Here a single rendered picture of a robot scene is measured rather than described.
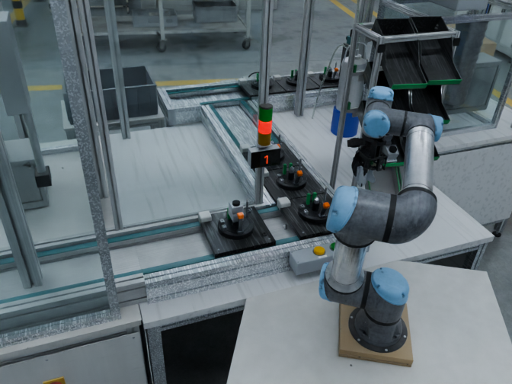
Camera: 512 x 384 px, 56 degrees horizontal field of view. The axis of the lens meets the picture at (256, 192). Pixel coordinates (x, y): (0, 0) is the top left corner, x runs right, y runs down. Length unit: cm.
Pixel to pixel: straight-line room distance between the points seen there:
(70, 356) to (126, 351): 18
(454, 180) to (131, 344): 215
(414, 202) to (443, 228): 110
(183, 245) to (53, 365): 60
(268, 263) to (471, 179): 179
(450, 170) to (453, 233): 90
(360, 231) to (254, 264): 71
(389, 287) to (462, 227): 87
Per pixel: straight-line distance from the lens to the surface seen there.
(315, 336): 166
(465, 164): 313
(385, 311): 152
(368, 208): 112
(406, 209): 113
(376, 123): 142
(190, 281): 172
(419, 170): 126
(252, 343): 162
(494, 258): 365
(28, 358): 179
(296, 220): 192
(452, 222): 230
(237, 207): 178
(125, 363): 186
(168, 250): 186
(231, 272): 175
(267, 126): 178
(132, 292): 171
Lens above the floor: 213
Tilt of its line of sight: 34 degrees down
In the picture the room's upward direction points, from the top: 3 degrees clockwise
